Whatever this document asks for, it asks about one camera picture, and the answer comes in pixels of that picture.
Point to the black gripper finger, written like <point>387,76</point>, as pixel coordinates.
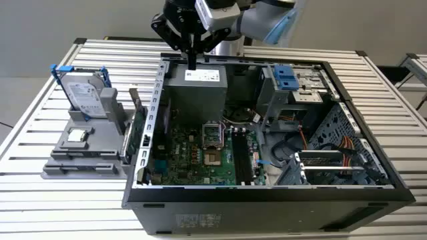
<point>214,40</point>
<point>170,35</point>

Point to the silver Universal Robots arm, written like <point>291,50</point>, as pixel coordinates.
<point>257,22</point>

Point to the black RAM slot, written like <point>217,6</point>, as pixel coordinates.
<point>237,157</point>
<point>241,157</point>
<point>246,157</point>

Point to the grey power supply unit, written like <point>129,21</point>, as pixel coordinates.
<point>197,100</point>

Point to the blue plastic drive latch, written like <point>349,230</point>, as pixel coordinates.
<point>286,77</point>

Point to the hard disk in blue carrier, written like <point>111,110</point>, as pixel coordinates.
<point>83,95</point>

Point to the green graphics card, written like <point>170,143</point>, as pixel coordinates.
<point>137,130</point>

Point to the grey parts rack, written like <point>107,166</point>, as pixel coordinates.
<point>101,140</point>

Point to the CPU socket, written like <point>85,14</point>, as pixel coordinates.
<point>214,157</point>

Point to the green motherboard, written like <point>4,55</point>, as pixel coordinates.
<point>181,160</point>

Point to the silver CPU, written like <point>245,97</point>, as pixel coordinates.
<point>78,136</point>

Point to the blue motherboard connector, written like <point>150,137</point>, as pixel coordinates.
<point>161,167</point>

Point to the metal disk bay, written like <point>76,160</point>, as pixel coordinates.
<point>321,156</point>

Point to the metal slat side table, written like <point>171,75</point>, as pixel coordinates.
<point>411,61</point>

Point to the black PC case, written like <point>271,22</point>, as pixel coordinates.
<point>234,215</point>

